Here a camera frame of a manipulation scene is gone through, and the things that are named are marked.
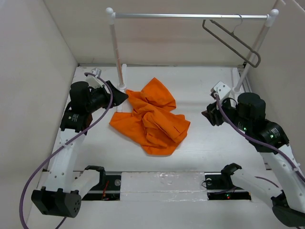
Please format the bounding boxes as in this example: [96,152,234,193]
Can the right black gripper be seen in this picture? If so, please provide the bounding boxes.
[201,94,250,131]

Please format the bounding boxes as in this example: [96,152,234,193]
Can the grey clothes hanger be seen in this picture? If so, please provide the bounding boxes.
[202,14,262,68]

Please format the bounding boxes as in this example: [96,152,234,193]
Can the orange trousers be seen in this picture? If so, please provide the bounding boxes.
[110,78,191,156]

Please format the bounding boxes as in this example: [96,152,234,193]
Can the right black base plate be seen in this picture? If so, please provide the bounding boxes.
[202,172,252,201]

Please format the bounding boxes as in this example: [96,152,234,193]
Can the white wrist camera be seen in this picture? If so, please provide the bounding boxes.
[211,81,232,100]
[84,68,103,89]

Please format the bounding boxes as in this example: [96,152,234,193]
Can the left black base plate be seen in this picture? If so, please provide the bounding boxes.
[82,173,122,201]

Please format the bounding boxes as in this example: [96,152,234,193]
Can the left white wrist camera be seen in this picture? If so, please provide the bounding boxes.
[84,68,103,89]

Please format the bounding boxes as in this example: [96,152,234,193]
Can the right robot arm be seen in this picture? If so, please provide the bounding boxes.
[202,92,305,229]

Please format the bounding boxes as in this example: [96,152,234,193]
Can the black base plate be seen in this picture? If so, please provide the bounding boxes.
[82,173,122,201]
[202,172,252,201]

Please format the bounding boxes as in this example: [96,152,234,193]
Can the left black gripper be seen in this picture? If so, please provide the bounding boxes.
[86,81,127,113]

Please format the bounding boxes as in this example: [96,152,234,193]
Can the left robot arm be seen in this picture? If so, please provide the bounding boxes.
[31,81,128,218]

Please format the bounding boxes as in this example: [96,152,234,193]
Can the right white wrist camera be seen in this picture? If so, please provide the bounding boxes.
[211,81,232,100]

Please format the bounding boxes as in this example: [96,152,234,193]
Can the white clothes rack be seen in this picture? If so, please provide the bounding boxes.
[106,7,279,94]

